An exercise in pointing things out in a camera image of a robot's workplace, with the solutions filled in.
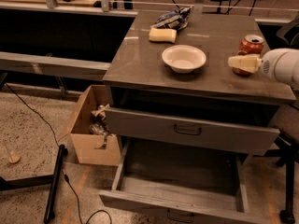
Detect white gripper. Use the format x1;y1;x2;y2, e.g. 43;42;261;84
228;49;294;84

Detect red coke can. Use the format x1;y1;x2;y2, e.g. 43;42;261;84
232;35;263;76

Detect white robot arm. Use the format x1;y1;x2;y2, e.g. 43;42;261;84
228;49;299;89

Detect white paper bowl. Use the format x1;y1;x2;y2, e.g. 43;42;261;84
162;45;206;74

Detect black office chair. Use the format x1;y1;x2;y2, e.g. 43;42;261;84
271;17;299;224

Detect blue white chip bag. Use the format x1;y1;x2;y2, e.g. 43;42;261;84
152;7;192;31

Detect grey drawer cabinet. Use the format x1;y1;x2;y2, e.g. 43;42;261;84
102;10;297;224

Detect yellow sponge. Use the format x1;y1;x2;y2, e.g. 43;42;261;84
149;28;177;43

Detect grey lower drawer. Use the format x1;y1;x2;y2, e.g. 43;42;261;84
99;139;266;224

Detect grey drawer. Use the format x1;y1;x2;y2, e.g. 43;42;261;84
105;107;279;156
99;139;266;224

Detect grey upper drawer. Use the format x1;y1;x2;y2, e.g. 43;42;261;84
105;107;279;156

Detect crumpled wrappers in box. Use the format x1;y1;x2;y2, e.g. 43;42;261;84
89;105;110;135

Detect cardboard box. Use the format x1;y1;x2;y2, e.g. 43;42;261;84
59;85;121;166

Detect black stand base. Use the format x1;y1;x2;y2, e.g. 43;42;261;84
0;144;68;224

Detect small wooden floor stand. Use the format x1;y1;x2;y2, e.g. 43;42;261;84
4;144;21;164

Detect black floor cable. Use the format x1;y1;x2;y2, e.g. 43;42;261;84
4;82;113;224

